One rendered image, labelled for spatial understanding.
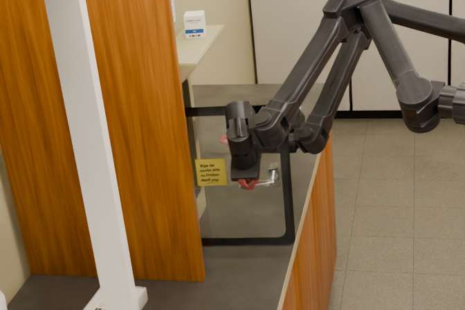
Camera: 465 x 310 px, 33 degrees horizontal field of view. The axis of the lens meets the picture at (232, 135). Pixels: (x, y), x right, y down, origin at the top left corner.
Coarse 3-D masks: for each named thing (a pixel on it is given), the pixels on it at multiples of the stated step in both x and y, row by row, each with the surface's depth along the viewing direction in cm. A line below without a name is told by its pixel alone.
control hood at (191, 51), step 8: (184, 32) 213; (208, 32) 211; (216, 32) 210; (176, 40) 207; (184, 40) 206; (192, 40) 205; (200, 40) 205; (208, 40) 204; (184, 48) 199; (192, 48) 199; (200, 48) 198; (208, 48) 199; (184, 56) 194; (192, 56) 193; (200, 56) 193; (184, 64) 189; (192, 64) 188; (184, 72) 189; (184, 80) 191
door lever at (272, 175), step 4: (272, 172) 198; (276, 172) 198; (268, 176) 199; (272, 176) 197; (276, 176) 199; (264, 180) 195; (268, 180) 195; (272, 180) 195; (248, 184) 195; (256, 184) 195; (260, 184) 195; (264, 184) 195; (268, 184) 195; (272, 184) 194; (240, 188) 196; (244, 188) 196
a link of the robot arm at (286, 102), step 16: (336, 0) 193; (336, 16) 192; (320, 32) 192; (336, 32) 192; (352, 32) 199; (320, 48) 189; (304, 64) 187; (320, 64) 188; (288, 80) 186; (304, 80) 185; (288, 96) 183; (304, 96) 186; (272, 112) 180; (288, 112) 181; (272, 128) 178; (288, 128) 183; (272, 144) 181
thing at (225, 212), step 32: (192, 128) 196; (224, 128) 195; (192, 160) 200; (288, 160) 197; (224, 192) 203; (256, 192) 202; (288, 192) 201; (224, 224) 207; (256, 224) 206; (288, 224) 204
